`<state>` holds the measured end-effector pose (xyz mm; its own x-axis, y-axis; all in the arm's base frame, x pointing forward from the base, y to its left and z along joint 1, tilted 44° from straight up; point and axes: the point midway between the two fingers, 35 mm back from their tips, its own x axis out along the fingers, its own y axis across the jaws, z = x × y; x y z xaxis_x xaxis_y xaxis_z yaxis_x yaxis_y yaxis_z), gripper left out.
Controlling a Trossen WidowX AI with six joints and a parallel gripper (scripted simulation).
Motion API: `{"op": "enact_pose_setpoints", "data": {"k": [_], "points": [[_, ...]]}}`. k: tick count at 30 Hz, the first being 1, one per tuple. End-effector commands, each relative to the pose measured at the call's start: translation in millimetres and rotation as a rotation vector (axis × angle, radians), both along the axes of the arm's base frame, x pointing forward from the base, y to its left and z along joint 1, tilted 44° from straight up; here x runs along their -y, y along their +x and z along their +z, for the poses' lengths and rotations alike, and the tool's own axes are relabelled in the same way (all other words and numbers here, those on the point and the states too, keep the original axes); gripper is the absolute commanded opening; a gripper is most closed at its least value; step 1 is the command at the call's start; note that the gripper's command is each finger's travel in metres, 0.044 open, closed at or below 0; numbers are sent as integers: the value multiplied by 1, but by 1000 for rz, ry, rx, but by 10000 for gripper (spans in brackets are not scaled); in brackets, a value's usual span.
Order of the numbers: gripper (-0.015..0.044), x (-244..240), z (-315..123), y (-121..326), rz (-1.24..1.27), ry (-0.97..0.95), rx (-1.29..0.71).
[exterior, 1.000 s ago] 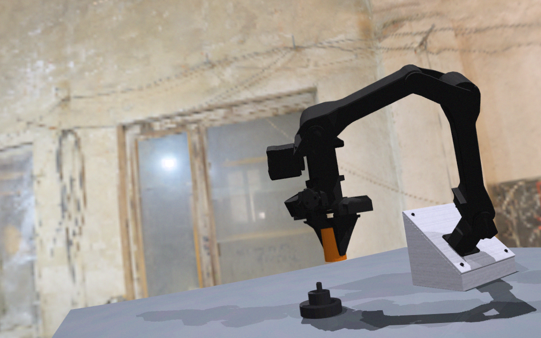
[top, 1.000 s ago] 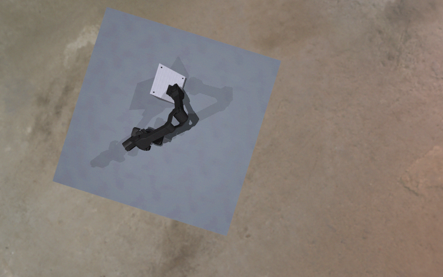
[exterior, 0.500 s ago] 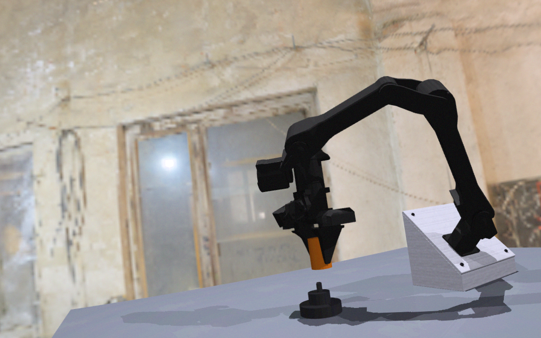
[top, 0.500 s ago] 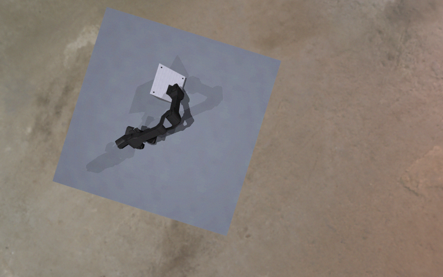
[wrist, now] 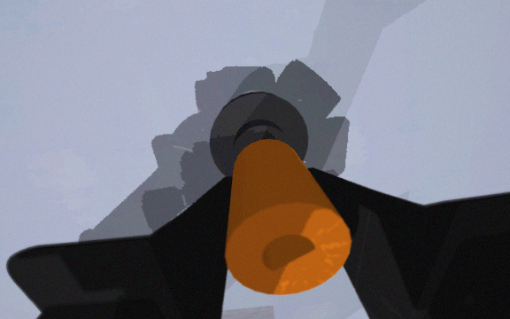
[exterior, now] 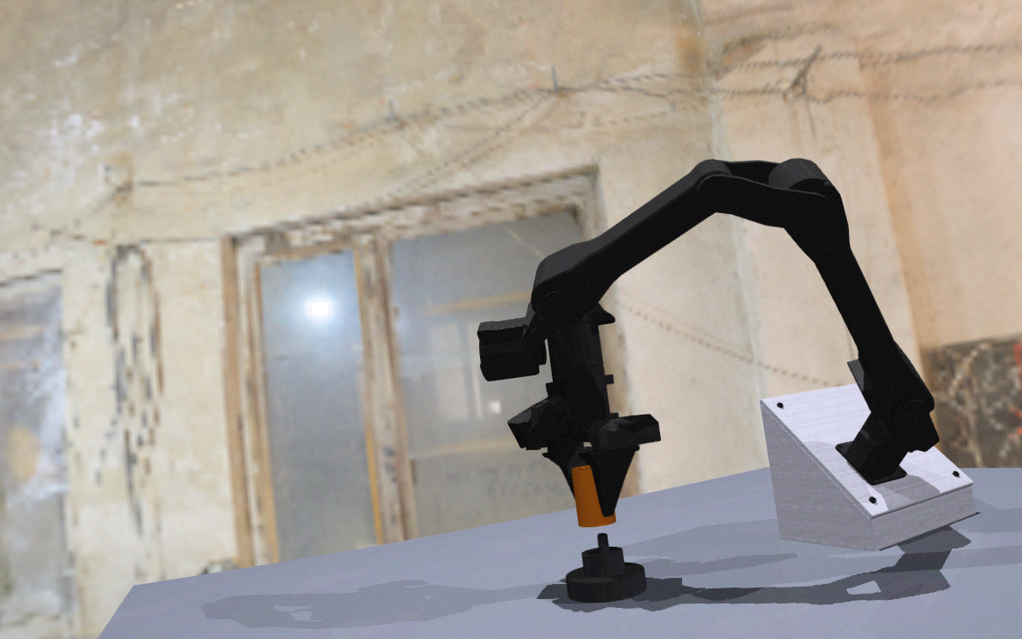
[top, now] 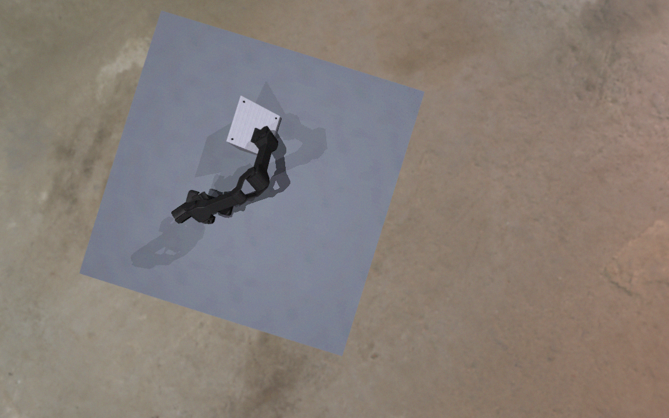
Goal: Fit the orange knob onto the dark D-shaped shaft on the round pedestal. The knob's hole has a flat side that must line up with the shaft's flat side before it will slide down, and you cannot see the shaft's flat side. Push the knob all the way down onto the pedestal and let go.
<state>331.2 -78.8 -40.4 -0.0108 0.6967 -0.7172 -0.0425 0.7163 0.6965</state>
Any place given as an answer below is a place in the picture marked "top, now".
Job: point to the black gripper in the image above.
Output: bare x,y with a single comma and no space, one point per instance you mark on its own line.
226,211

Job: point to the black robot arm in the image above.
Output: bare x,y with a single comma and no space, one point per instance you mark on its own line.
201,208

